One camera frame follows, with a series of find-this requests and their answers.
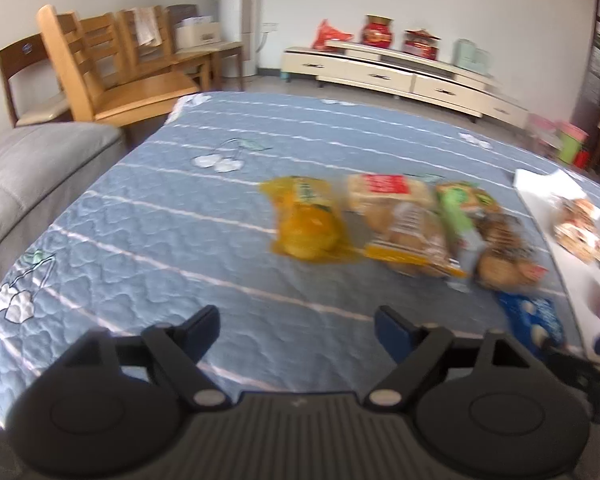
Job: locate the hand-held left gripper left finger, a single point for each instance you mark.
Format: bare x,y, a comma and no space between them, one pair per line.
205,324

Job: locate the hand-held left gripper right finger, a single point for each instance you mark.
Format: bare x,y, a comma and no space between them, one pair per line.
391,326

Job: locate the blue snack packet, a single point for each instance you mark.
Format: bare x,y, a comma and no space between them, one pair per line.
530,317

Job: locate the white cardboard box red side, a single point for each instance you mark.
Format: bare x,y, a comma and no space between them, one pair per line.
580,285

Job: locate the clear bread packet yellow edge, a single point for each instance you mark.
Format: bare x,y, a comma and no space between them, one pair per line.
410,246

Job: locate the round brown cake packet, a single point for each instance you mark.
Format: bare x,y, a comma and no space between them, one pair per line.
507,255

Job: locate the yellow snack packet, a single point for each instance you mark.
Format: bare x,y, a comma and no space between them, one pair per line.
307,222

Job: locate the clear red label snack packet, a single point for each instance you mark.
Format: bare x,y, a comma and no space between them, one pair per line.
380,191

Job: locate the blue quilted blanket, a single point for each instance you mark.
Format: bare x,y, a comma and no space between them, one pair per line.
180,210

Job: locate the small red bucket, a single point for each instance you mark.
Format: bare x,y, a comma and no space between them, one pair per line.
582,159

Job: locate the pink plastic basin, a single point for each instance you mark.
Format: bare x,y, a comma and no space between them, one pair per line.
542,122
574,131

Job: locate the grey sofa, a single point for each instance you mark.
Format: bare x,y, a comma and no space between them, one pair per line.
30,175

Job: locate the cream TV cabinet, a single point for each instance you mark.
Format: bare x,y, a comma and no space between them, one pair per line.
380,77

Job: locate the dark wooden chair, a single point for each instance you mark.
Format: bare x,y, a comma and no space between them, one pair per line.
227,50

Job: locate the red pagoda gift box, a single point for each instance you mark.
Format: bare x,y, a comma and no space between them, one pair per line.
420,45

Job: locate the mint green kitchen appliance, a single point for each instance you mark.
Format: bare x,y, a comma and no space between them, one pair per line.
472,55

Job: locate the white paper gift box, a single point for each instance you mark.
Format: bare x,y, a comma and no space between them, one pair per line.
197,35

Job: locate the brown chair cushioned seat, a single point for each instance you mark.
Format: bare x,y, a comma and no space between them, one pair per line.
35,85

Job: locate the red pot gold rim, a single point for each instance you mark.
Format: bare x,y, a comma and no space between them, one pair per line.
377,30

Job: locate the red plastic bag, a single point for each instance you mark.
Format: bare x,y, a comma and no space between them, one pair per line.
330,36

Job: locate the white towel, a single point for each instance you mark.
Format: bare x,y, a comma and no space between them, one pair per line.
147,26

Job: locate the white tower air conditioner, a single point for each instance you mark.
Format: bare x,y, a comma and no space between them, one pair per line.
240,15

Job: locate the white wall socket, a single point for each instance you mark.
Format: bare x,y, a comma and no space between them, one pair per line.
270,26

